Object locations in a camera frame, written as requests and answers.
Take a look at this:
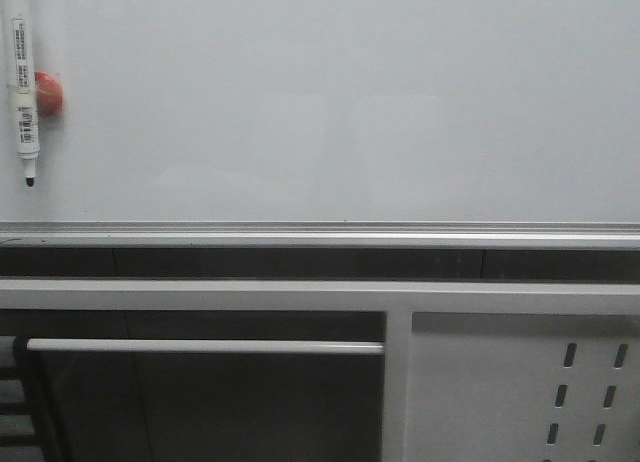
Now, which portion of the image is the whiteboard with aluminium frame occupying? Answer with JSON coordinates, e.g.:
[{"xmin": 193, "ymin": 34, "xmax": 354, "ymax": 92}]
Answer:
[{"xmin": 1, "ymin": 0, "xmax": 639, "ymax": 250}]

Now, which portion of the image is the white whiteboard marker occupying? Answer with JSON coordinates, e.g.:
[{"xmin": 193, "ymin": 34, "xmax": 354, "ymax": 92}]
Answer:
[{"xmin": 1, "ymin": 0, "xmax": 40, "ymax": 188}]

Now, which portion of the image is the white perforated metal panel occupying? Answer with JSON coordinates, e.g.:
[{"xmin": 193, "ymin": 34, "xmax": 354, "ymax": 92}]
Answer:
[{"xmin": 405, "ymin": 313, "xmax": 639, "ymax": 461}]

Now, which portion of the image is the white horizontal rod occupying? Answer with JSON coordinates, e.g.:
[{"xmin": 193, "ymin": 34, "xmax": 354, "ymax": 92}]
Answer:
[{"xmin": 26, "ymin": 338, "xmax": 384, "ymax": 355}]

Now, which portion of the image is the white metal stand frame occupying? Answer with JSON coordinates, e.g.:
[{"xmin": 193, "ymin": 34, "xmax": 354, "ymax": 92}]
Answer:
[{"xmin": 1, "ymin": 278, "xmax": 639, "ymax": 461}]

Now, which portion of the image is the red round magnet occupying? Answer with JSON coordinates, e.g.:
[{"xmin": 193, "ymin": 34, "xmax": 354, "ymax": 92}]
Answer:
[{"xmin": 35, "ymin": 72, "xmax": 64, "ymax": 116}]

